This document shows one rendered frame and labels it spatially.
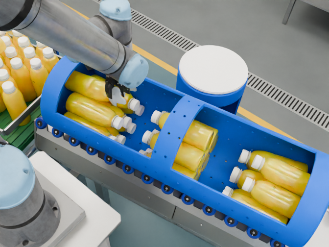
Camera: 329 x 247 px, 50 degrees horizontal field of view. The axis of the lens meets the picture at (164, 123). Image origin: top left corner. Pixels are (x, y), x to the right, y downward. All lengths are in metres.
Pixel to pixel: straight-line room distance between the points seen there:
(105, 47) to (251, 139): 0.66
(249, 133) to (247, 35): 2.29
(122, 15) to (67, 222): 0.51
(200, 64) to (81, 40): 0.87
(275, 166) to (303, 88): 2.06
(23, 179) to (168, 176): 0.45
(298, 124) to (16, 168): 2.31
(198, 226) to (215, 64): 0.63
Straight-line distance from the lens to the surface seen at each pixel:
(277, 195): 1.03
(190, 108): 1.02
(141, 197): 1.27
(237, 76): 1.43
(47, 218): 0.86
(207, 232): 1.24
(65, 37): 0.62
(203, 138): 1.03
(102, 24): 0.88
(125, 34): 0.92
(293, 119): 2.80
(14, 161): 0.74
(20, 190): 0.73
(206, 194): 1.01
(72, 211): 0.91
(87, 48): 0.66
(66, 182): 0.99
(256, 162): 1.03
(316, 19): 3.85
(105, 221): 0.93
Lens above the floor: 2.00
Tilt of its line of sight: 52 degrees down
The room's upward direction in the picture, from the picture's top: 5 degrees clockwise
